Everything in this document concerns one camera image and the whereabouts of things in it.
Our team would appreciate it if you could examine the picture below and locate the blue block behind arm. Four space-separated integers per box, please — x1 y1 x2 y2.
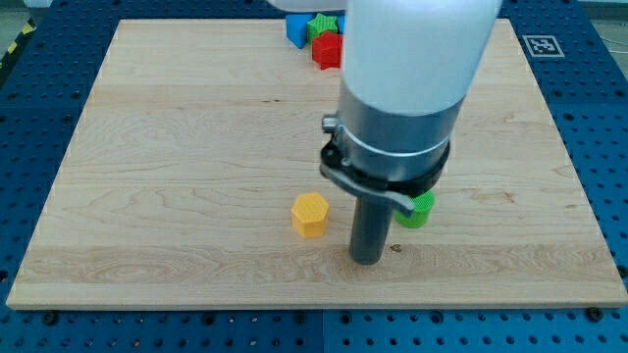
337 16 345 34

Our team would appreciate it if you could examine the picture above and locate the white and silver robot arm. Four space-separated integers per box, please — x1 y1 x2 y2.
269 0 501 215

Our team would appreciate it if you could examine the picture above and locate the yellow hexagon block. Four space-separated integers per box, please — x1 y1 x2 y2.
290 192 330 239

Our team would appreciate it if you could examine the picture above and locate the green circle block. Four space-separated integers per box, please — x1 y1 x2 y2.
393 191 436 228

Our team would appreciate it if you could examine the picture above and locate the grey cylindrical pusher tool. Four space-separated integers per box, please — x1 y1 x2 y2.
349 197 393 266

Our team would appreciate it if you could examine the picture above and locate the red star block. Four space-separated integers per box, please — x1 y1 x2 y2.
312 30 343 71

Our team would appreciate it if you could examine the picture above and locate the light wooden board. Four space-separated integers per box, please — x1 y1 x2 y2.
7 20 627 310

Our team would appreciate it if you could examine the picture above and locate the blue cube block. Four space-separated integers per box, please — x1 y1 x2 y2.
286 13 314 49

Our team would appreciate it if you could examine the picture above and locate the green star block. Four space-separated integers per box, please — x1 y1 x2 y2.
306 14 338 43

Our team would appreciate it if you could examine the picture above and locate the black and white fiducial tag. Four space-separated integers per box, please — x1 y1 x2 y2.
522 34 564 58

